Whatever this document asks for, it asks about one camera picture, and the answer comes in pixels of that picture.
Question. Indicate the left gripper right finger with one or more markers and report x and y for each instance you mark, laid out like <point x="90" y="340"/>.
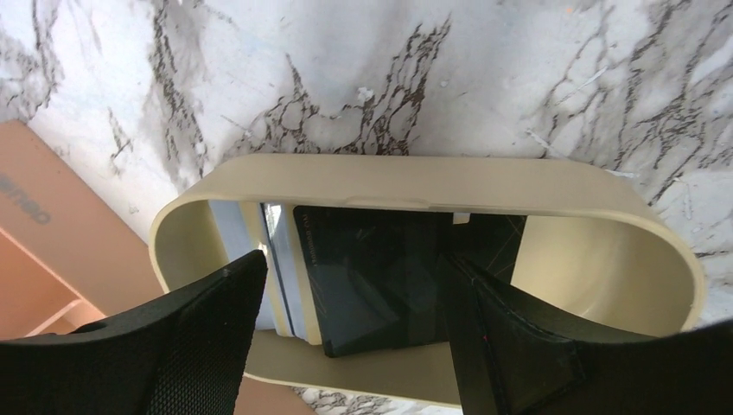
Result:
<point x="516" y="354"/>

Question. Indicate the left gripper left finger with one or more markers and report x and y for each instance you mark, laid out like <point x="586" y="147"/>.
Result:
<point x="181" y="353"/>

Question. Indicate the stack of credit cards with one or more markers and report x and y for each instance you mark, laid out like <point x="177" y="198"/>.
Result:
<point x="358" y="280"/>

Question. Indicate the beige oval tray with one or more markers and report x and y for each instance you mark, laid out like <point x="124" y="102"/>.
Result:
<point x="591" y="247"/>

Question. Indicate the orange plastic file organizer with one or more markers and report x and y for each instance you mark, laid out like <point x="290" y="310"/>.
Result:
<point x="68" y="260"/>

